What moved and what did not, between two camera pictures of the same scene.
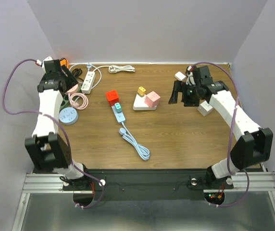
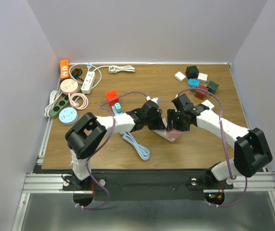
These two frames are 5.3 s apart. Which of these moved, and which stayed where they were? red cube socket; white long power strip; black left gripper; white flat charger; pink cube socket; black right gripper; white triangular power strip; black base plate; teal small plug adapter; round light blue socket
Moved: black left gripper; white triangular power strip; pink cube socket; black right gripper
Stayed: white flat charger; white long power strip; black base plate; teal small plug adapter; red cube socket; round light blue socket
